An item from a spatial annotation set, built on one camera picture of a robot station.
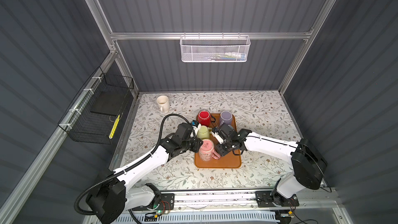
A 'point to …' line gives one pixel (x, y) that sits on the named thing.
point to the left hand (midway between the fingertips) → (201, 142)
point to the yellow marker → (114, 127)
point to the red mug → (203, 117)
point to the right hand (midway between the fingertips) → (220, 149)
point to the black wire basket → (92, 116)
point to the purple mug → (226, 116)
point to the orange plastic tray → (232, 160)
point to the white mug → (162, 103)
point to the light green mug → (203, 132)
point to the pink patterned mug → (207, 152)
